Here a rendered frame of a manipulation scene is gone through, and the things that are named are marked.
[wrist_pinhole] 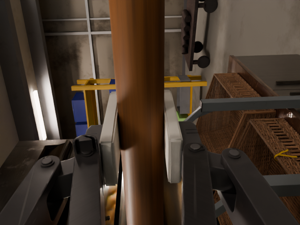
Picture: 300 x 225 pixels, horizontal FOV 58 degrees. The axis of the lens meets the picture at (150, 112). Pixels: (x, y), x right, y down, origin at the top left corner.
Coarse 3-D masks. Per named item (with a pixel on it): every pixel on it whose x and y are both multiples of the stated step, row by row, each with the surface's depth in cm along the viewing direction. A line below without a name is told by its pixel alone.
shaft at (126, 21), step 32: (128, 0) 13; (160, 0) 14; (128, 32) 14; (160, 32) 14; (128, 64) 15; (160, 64) 15; (128, 96) 16; (160, 96) 16; (128, 128) 17; (160, 128) 17; (128, 160) 18; (160, 160) 18; (128, 192) 19; (160, 192) 20; (128, 224) 21; (160, 224) 21
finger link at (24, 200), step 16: (48, 160) 13; (32, 176) 12; (48, 176) 12; (16, 192) 11; (32, 192) 11; (48, 192) 12; (16, 208) 10; (32, 208) 10; (48, 208) 13; (0, 224) 10; (16, 224) 10; (32, 224) 10; (48, 224) 12
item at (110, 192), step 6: (108, 186) 140; (114, 186) 153; (108, 192) 138; (114, 192) 150; (108, 198) 136; (114, 198) 147; (108, 204) 133; (114, 204) 145; (108, 210) 131; (114, 210) 142; (114, 216) 140; (108, 222) 127
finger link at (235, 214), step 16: (224, 160) 13; (240, 160) 13; (240, 176) 12; (256, 176) 12; (224, 192) 14; (240, 192) 11; (256, 192) 11; (272, 192) 11; (240, 208) 11; (256, 208) 10; (272, 208) 10; (240, 224) 12; (256, 224) 10; (272, 224) 10; (288, 224) 10
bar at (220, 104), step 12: (276, 96) 113; (288, 96) 113; (204, 108) 111; (216, 108) 111; (228, 108) 111; (240, 108) 111; (252, 108) 112; (264, 108) 112; (276, 108) 112; (192, 120) 114; (276, 180) 69; (288, 180) 69; (276, 192) 68; (288, 192) 68; (216, 204) 73; (216, 216) 73
